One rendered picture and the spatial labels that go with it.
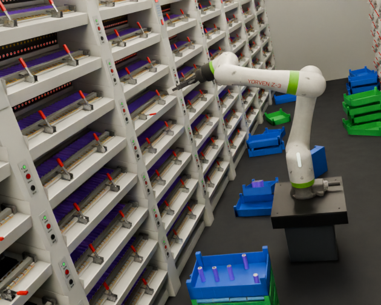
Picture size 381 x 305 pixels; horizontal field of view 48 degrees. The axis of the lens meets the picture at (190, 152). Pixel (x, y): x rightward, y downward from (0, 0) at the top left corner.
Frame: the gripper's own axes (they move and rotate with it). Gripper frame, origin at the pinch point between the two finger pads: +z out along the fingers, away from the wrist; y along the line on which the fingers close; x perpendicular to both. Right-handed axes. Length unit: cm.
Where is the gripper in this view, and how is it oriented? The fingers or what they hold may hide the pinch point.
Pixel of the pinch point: (173, 89)
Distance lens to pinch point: 239.2
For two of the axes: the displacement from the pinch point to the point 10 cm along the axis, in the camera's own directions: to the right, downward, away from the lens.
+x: -4.6, -8.6, -2.2
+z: -8.3, 3.3, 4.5
